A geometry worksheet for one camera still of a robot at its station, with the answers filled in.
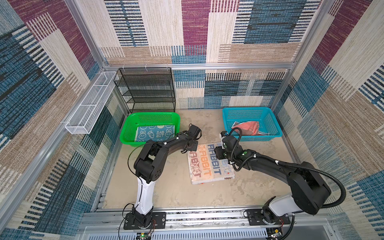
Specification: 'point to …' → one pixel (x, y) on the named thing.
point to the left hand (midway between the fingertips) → (191, 145)
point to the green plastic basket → (131, 120)
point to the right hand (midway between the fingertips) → (219, 151)
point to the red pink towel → (249, 128)
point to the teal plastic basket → (268, 122)
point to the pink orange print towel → (204, 167)
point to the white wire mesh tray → (84, 119)
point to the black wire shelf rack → (147, 90)
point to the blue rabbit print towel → (157, 132)
